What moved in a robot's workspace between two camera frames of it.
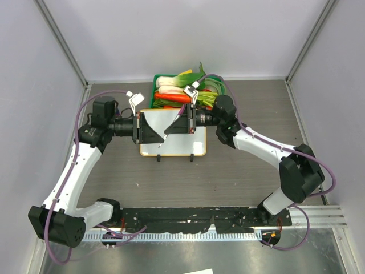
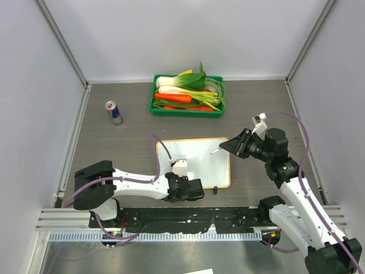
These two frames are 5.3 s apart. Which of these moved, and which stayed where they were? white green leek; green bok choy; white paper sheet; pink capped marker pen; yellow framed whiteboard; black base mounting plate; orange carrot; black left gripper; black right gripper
Moved: pink capped marker pen; black left gripper; yellow framed whiteboard; black right gripper
Stayed: white paper sheet; white green leek; orange carrot; black base mounting plate; green bok choy
